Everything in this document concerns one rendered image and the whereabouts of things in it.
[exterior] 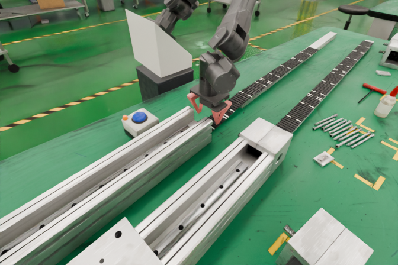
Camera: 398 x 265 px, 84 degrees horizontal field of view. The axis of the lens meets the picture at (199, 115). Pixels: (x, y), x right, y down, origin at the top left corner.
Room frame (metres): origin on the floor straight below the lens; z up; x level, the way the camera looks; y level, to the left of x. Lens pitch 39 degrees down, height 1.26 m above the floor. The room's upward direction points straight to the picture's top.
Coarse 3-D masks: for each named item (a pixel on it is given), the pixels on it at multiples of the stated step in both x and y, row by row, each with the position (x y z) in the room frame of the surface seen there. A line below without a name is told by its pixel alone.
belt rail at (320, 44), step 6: (324, 36) 1.27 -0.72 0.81; (330, 36) 1.27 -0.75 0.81; (318, 42) 1.19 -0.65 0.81; (324, 42) 1.19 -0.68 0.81; (306, 48) 1.10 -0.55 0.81; (318, 48) 1.13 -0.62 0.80; (312, 54) 1.08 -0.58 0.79; (288, 72) 0.89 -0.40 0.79; (270, 84) 0.78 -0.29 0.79; (264, 90) 0.74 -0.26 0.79; (252, 96) 0.68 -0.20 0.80; (246, 102) 0.65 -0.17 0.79
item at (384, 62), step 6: (396, 42) 1.02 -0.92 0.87; (390, 48) 0.97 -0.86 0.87; (396, 48) 0.96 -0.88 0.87; (384, 54) 0.97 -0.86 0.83; (390, 54) 0.97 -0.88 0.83; (396, 54) 0.96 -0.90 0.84; (384, 60) 0.97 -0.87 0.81; (390, 60) 0.98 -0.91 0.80; (396, 60) 0.96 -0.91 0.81; (384, 66) 0.96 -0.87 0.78; (390, 66) 0.95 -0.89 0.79; (396, 66) 0.93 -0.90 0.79
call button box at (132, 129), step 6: (132, 114) 0.52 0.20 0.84; (150, 114) 0.53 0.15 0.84; (126, 120) 0.50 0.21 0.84; (132, 120) 0.49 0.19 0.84; (144, 120) 0.49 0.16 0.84; (150, 120) 0.50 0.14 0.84; (156, 120) 0.50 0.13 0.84; (126, 126) 0.49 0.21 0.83; (132, 126) 0.47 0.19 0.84; (138, 126) 0.47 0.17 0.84; (144, 126) 0.47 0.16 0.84; (150, 126) 0.48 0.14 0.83; (126, 132) 0.50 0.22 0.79; (132, 132) 0.47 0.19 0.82; (138, 132) 0.45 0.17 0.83; (132, 138) 0.47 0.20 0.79
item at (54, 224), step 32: (160, 128) 0.43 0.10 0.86; (192, 128) 0.44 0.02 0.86; (128, 160) 0.35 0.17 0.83; (160, 160) 0.33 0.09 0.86; (64, 192) 0.25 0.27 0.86; (96, 192) 0.25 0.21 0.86; (128, 192) 0.27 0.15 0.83; (0, 224) 0.18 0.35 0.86; (32, 224) 0.20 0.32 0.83; (64, 224) 0.18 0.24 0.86; (96, 224) 0.21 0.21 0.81; (0, 256) 0.14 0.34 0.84; (32, 256) 0.14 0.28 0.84; (64, 256) 0.16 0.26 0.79
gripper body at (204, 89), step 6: (198, 84) 0.57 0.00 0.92; (204, 84) 0.51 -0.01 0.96; (192, 90) 0.54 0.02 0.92; (198, 90) 0.54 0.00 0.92; (204, 90) 0.51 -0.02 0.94; (210, 90) 0.51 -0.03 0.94; (204, 96) 0.51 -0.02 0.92; (210, 96) 0.51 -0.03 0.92; (216, 96) 0.51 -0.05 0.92; (222, 96) 0.51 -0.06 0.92; (228, 96) 0.52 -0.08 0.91; (210, 102) 0.49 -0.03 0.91; (216, 102) 0.48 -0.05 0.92
